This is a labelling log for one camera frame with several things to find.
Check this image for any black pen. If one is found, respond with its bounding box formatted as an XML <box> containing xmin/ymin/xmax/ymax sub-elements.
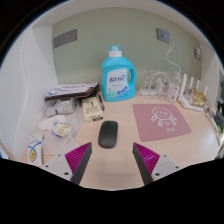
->
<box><xmin>98</xmin><ymin>94</ymin><xmax>106</xmax><ymax>112</ymax></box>

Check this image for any black computer mouse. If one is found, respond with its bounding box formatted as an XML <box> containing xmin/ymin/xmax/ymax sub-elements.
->
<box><xmin>98</xmin><ymin>120</ymin><xmax>119</xmax><ymax>149</ymax></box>

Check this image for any white router with antennas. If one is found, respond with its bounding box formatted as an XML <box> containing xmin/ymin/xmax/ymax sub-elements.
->
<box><xmin>178</xmin><ymin>73</ymin><xmax>209</xmax><ymax>113</ymax></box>

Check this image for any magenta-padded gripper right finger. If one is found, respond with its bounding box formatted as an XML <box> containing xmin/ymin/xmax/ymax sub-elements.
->
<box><xmin>132</xmin><ymin>142</ymin><xmax>183</xmax><ymax>185</ymax></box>

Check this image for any white crumpled tissue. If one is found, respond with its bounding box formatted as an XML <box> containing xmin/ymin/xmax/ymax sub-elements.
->
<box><xmin>38</xmin><ymin>114</ymin><xmax>68</xmax><ymax>131</ymax></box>

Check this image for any gold snack bag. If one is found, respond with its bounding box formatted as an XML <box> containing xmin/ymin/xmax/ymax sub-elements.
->
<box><xmin>191</xmin><ymin>88</ymin><xmax>208</xmax><ymax>108</ymax></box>

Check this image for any pink mouse pad with drawing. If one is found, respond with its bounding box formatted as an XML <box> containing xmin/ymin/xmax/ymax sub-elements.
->
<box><xmin>132</xmin><ymin>103</ymin><xmax>193</xmax><ymax>143</ymax></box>

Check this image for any white sachet with blue print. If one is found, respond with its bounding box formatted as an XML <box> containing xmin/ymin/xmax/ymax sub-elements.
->
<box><xmin>27</xmin><ymin>133</ymin><xmax>44</xmax><ymax>167</ymax></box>

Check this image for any grey wall vent plate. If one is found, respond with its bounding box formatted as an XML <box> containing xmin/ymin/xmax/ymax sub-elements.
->
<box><xmin>53</xmin><ymin>28</ymin><xmax>78</xmax><ymax>49</ymax></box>

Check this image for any white charging cable bundle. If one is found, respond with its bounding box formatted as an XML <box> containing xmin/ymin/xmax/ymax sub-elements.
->
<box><xmin>141</xmin><ymin>70</ymin><xmax>171</xmax><ymax>101</ymax></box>

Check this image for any grey wall socket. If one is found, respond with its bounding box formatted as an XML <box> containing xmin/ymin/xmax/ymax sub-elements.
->
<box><xmin>156</xmin><ymin>28</ymin><xmax>171</xmax><ymax>44</ymax></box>

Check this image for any small cream box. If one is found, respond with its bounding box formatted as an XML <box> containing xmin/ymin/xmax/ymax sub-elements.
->
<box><xmin>81</xmin><ymin>96</ymin><xmax>104</xmax><ymax>123</ymax></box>

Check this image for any white desk hutch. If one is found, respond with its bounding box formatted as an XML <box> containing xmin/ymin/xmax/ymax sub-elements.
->
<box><xmin>0</xmin><ymin>6</ymin><xmax>224</xmax><ymax>158</ymax></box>

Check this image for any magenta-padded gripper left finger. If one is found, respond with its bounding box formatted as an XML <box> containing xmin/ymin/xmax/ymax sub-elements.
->
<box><xmin>41</xmin><ymin>142</ymin><xmax>93</xmax><ymax>185</ymax></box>

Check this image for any wall outlet with plugs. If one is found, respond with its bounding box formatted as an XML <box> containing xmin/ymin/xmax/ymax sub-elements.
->
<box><xmin>194</xmin><ymin>46</ymin><xmax>202</xmax><ymax>61</ymax></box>

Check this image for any white cable from wall socket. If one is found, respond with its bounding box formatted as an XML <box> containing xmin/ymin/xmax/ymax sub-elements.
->
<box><xmin>165</xmin><ymin>40</ymin><xmax>183</xmax><ymax>75</ymax></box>

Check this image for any crumpled grey plastic bag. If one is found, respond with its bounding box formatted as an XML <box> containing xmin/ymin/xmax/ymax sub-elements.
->
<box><xmin>43</xmin><ymin>98</ymin><xmax>78</xmax><ymax>118</ymax></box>

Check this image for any blue detergent bottle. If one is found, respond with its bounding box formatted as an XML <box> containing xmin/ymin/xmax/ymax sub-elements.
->
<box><xmin>100</xmin><ymin>45</ymin><xmax>137</xmax><ymax>102</ymax></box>

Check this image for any white power strip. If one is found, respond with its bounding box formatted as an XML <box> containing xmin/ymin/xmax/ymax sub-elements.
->
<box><xmin>139</xmin><ymin>87</ymin><xmax>168</xmax><ymax>98</ymax></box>

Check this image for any small yellow snack packet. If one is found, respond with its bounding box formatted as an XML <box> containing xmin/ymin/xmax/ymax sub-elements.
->
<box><xmin>49</xmin><ymin>121</ymin><xmax>73</xmax><ymax>138</ymax></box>

